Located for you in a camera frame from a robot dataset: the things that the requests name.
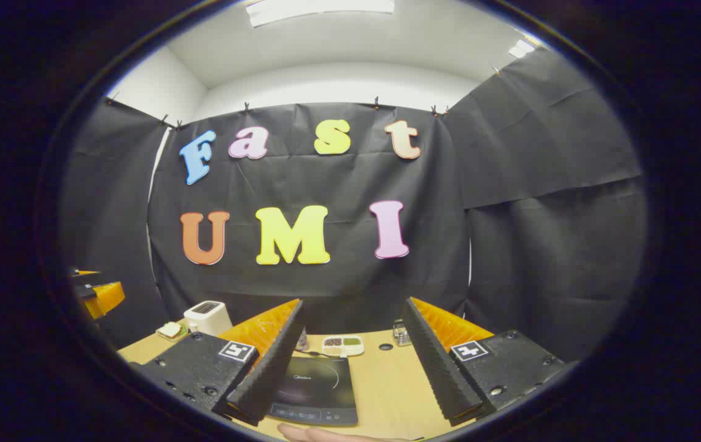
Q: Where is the white toaster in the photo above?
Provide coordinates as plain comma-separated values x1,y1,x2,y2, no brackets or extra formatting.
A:
184,300,233,337

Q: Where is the small green plate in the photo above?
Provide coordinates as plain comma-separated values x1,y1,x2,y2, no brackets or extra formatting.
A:
156,322,189,342

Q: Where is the black backdrop cloth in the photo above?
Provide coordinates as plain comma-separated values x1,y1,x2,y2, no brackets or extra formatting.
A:
59,46,649,363

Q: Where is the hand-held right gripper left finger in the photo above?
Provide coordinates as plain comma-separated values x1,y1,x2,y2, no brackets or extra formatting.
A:
131,299,304,427

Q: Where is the white divided bean tray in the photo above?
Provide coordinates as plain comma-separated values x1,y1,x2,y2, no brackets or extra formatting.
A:
322,335,365,357

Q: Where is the long ceiling light panel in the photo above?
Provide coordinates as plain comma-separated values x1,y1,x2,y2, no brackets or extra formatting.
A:
246,0,395,28

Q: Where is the black induction cooktop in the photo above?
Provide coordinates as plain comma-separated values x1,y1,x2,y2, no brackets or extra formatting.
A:
266,355,359,427

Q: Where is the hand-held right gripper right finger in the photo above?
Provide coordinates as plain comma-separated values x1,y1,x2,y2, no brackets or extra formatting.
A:
402,297,566,427

